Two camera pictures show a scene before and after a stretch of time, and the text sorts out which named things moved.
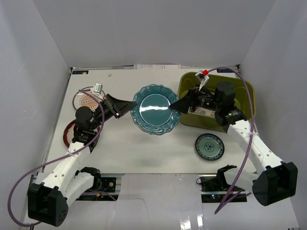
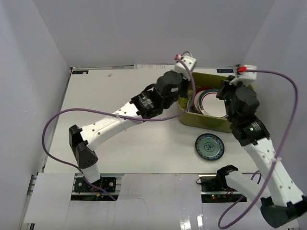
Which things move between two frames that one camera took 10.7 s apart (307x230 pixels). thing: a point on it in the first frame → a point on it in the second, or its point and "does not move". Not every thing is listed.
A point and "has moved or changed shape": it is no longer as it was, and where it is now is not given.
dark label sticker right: x=225 y=70 does not move
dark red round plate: x=68 y=132 → x=198 y=89
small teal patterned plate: x=209 y=147 does not move
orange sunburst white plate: x=81 y=99 has moved or changed shape
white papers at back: x=157 y=66 does not move
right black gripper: x=191 y=100 → x=226 y=86
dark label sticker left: x=80 y=72 does not move
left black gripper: x=113 y=107 → x=184 y=86
